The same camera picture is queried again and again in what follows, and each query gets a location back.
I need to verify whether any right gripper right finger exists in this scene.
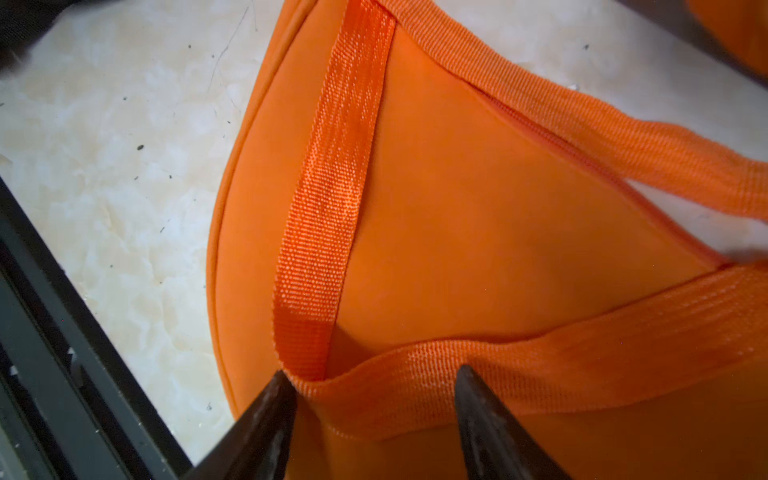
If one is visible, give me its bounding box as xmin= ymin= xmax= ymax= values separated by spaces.
xmin=454 ymin=364 xmax=570 ymax=479

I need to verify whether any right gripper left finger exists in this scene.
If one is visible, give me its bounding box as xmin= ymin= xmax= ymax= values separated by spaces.
xmin=184 ymin=371 xmax=297 ymax=480

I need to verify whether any orange bag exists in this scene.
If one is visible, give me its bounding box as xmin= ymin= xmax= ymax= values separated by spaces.
xmin=207 ymin=1 xmax=767 ymax=479

